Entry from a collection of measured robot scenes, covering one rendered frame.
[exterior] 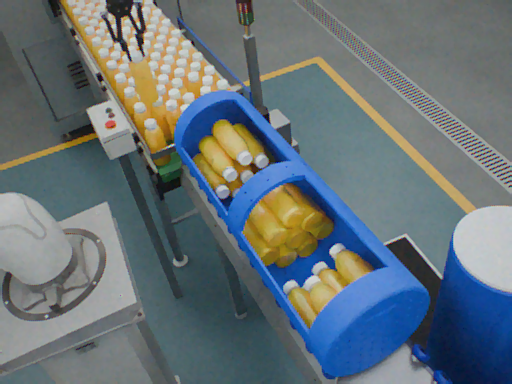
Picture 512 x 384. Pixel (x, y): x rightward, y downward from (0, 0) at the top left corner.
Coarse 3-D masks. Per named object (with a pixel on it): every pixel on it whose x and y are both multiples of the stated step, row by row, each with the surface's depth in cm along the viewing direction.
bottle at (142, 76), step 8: (136, 64) 171; (144, 64) 172; (136, 72) 172; (144, 72) 172; (136, 80) 174; (144, 80) 174; (152, 80) 177; (136, 88) 178; (144, 88) 176; (152, 88) 178; (144, 96) 179; (152, 96) 179
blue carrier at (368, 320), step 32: (224, 96) 161; (192, 128) 167; (256, 128) 175; (288, 160) 161; (256, 192) 132; (320, 192) 130; (352, 224) 122; (256, 256) 130; (320, 256) 146; (384, 256) 115; (352, 288) 108; (384, 288) 106; (416, 288) 110; (320, 320) 109; (352, 320) 105; (384, 320) 111; (416, 320) 120; (320, 352) 110; (352, 352) 114; (384, 352) 122
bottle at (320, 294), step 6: (318, 282) 123; (312, 288) 122; (318, 288) 121; (324, 288) 120; (330, 288) 121; (312, 294) 121; (318, 294) 120; (324, 294) 119; (330, 294) 119; (336, 294) 119; (312, 300) 121; (318, 300) 119; (324, 300) 118; (318, 306) 119; (324, 306) 118; (318, 312) 119
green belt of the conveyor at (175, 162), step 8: (168, 144) 200; (176, 152) 197; (152, 160) 195; (176, 160) 193; (160, 168) 191; (168, 168) 191; (176, 168) 192; (160, 176) 196; (168, 176) 191; (176, 176) 193
